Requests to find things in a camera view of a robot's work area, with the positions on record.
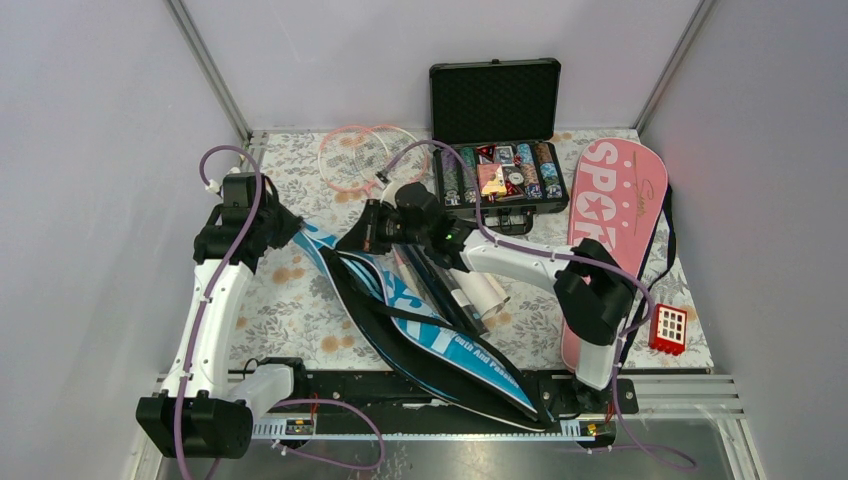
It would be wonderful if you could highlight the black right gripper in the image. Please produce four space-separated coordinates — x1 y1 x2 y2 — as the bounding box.
337 200 430 256

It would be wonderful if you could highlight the black shuttlecock tube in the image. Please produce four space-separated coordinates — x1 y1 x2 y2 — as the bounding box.
395 245 489 335

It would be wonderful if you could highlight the white cardboard tube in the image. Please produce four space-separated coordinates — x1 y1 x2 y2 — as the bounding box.
449 269 510 320

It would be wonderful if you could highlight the blue racket cover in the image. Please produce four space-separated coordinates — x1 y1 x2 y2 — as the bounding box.
293 225 555 431

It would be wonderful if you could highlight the pink racket cover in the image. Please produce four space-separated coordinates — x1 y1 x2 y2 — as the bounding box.
560 137 669 374

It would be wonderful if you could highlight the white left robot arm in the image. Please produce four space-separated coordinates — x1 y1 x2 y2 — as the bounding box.
135 173 311 459

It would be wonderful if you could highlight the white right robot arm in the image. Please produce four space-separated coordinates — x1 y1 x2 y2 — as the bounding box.
336 183 637 412

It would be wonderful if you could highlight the black poker chip case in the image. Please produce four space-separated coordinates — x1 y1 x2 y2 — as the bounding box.
429 58 570 236

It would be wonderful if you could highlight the red grid block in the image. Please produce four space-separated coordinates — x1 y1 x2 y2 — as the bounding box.
648 304 688 356

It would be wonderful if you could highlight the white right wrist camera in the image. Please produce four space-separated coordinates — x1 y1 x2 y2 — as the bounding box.
375 172 404 206

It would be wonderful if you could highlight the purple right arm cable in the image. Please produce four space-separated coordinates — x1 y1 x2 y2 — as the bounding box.
384 140 657 346

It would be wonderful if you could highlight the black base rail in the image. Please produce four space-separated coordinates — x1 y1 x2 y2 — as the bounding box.
256 370 615 433

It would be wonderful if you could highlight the aluminium slotted rail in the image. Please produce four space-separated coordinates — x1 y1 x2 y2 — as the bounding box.
251 416 617 444

